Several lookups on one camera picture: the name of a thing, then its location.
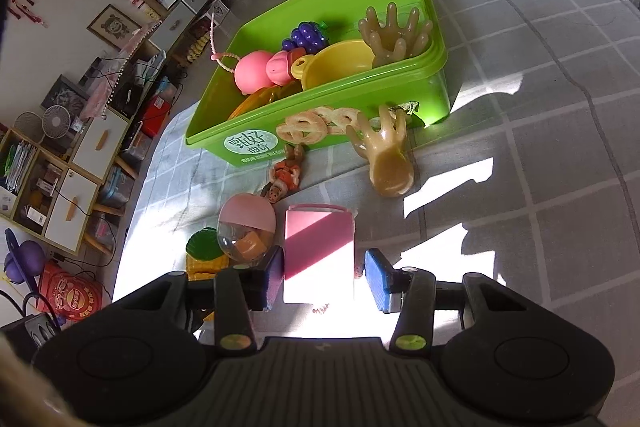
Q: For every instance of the orange plastic bowl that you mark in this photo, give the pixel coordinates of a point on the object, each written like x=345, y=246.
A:
x=265, y=98

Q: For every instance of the white desk fan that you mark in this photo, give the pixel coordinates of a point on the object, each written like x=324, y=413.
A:
x=56, y=121

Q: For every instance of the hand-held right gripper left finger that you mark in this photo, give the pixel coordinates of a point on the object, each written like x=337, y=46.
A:
x=272, y=279

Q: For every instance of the pink toy pig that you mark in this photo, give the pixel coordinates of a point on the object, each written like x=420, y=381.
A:
x=252, y=74

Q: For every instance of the pink capsule egg toy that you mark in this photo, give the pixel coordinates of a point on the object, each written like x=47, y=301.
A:
x=245, y=217

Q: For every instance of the yellow toy pot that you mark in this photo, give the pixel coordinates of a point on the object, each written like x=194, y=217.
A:
x=335, y=64

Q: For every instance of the yellow toy corn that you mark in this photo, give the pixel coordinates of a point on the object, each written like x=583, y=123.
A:
x=202, y=259

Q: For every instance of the framed picture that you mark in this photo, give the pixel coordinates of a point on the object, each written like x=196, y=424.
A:
x=114, y=23

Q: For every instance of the row of yellow items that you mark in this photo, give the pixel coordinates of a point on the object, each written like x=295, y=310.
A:
x=196, y=46

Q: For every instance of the grey checked tablecloth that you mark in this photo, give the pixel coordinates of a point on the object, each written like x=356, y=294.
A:
x=525, y=157

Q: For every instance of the purple toy grapes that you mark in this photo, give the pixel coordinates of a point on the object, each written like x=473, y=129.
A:
x=307, y=37

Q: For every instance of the pink lace cloth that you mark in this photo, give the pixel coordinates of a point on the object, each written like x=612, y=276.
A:
x=122, y=67

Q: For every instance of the small red doll figure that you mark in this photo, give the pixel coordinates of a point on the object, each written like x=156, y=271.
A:
x=282, y=177

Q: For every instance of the wooden shelf unit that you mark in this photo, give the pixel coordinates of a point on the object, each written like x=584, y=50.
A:
x=75, y=177

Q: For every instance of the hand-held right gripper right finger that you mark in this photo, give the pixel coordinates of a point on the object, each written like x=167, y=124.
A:
x=380, y=279

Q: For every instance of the red printed bag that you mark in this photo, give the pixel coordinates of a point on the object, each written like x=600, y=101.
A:
x=70, y=294

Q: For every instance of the white drawer cabinet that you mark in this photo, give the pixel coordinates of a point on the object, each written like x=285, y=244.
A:
x=187, y=12

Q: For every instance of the green plastic box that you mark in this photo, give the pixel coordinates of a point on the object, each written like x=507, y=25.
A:
x=380, y=84

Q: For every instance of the purple round object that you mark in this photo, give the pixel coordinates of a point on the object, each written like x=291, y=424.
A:
x=22, y=259

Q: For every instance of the pink rectangular box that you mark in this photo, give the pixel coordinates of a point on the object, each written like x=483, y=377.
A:
x=320, y=257

